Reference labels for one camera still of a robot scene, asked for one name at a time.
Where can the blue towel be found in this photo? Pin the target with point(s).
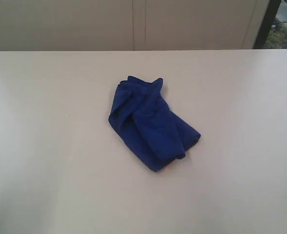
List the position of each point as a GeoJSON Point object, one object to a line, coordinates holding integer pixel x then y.
{"type": "Point", "coordinates": [143, 120]}

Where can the black window frame post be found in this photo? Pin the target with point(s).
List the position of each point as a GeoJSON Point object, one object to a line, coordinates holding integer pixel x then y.
{"type": "Point", "coordinates": [265, 27]}

